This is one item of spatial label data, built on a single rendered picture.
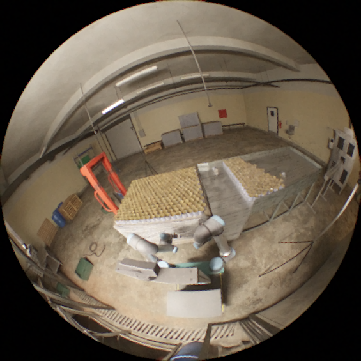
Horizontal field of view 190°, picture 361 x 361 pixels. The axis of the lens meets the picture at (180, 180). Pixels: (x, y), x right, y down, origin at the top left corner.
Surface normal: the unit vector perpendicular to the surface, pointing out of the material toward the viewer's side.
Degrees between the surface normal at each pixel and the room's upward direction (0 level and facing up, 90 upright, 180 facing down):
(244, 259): 0
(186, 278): 0
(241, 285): 0
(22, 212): 90
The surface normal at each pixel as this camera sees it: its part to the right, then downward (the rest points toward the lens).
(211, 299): -0.26, -0.79
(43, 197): 0.96, -0.23
